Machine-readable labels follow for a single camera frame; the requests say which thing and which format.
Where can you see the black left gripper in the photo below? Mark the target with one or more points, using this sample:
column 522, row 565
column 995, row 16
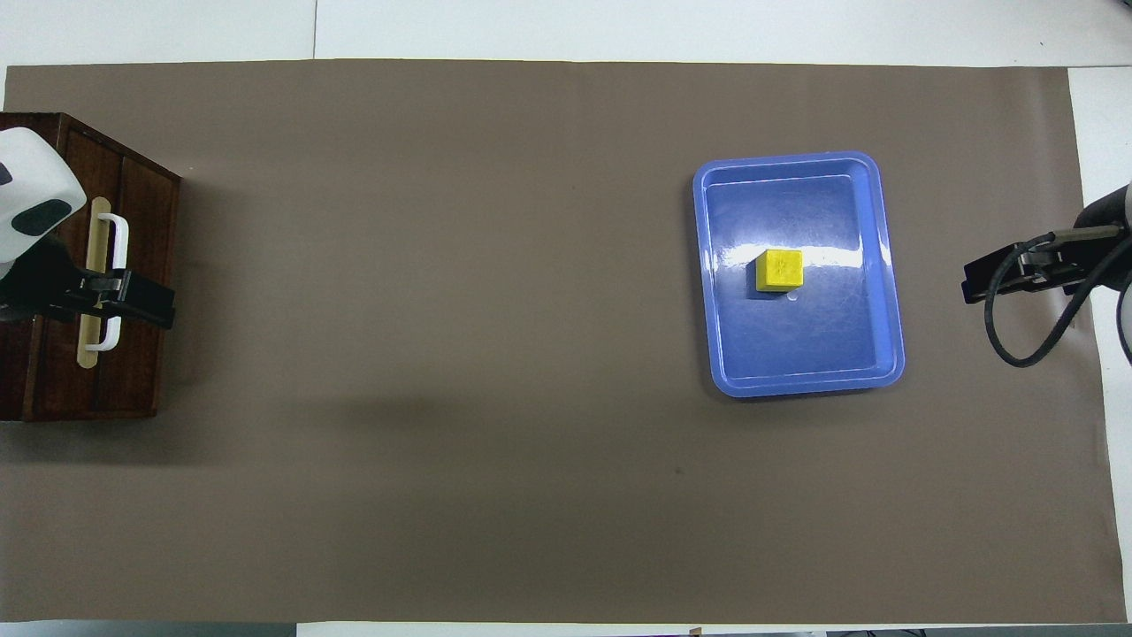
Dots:
column 44, row 283

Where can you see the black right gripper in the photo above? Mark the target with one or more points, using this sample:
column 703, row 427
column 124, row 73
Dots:
column 1057, row 265

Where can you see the yellow block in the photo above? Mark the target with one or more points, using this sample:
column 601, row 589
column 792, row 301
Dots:
column 780, row 270

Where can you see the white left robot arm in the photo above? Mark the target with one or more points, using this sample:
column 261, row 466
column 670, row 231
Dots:
column 35, row 177

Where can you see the dark wooden drawer cabinet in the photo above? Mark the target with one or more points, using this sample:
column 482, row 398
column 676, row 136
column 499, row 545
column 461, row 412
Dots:
column 150, row 265

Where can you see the blue plastic tray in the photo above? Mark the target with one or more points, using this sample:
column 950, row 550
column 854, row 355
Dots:
column 796, row 354

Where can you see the brown paper table mat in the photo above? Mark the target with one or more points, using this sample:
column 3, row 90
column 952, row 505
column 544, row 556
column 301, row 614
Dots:
column 531, row 354

